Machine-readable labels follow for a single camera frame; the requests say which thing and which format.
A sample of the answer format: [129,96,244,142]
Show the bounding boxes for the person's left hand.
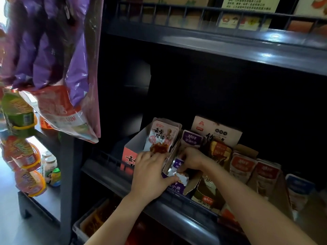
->
[130,150,181,205]

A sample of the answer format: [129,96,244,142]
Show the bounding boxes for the person's right hand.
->
[176,146,218,174]

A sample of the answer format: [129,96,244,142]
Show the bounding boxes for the handful of purple white packets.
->
[180,129,206,150]

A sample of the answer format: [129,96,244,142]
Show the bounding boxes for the purple white snack packet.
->
[165,156,189,178]

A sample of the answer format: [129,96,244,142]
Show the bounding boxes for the pink white display carton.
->
[121,117,182,174]

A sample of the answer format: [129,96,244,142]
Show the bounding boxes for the handful of red white packets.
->
[144,119,181,153]

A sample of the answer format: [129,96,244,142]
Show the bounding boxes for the grey metal store shelf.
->
[72,0,327,245]

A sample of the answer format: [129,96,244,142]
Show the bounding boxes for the person's right forearm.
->
[207,161,317,245]

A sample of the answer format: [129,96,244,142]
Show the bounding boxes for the person's left forearm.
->
[84,194,154,245]

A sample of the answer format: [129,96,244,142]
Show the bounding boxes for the row of snack display cartons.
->
[166,116,327,233]

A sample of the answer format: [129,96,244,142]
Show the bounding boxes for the pile of red snack packets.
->
[125,222,154,245]

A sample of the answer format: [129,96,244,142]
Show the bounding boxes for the dark orange snack packs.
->
[82,200,118,238]

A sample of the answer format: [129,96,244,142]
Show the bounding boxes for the clear plastic tray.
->
[73,197,121,245]

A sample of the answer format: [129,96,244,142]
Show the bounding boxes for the small green yellow bottle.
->
[49,168,62,188]

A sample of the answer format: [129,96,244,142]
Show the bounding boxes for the small white bottle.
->
[42,152,58,179]

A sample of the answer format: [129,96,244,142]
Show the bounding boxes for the black low display rack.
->
[18,127,82,238]

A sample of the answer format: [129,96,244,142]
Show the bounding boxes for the plain brown carton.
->
[128,0,210,26]

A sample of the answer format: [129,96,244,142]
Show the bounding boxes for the purple clear hanging snack bag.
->
[0,0,104,144]

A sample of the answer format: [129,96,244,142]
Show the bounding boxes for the yellow label dark carton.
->
[220,0,282,31]

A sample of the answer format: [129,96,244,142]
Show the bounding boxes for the hanging string of colourful packs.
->
[0,89,48,198]

